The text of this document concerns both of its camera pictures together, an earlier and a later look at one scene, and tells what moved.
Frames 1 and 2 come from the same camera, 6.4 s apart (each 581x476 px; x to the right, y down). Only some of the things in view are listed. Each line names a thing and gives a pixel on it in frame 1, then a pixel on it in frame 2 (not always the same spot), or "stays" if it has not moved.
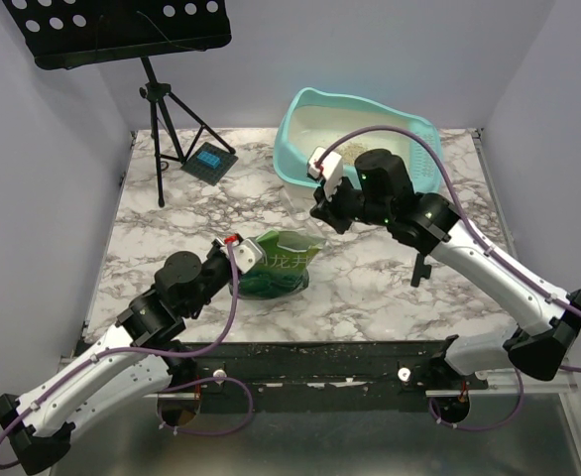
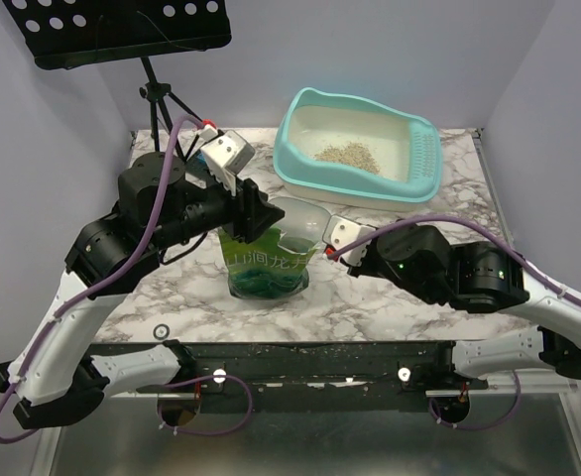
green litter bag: x=283 y=270 stays
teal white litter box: x=317 y=118 stays
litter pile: x=350 y=151 stays
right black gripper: x=334 y=207 -> x=362 y=265
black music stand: x=66 y=34 stays
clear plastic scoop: x=299 y=202 -> x=301 y=226
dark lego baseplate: x=209 y=164 stays
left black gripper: x=215 y=251 -> x=250 y=212
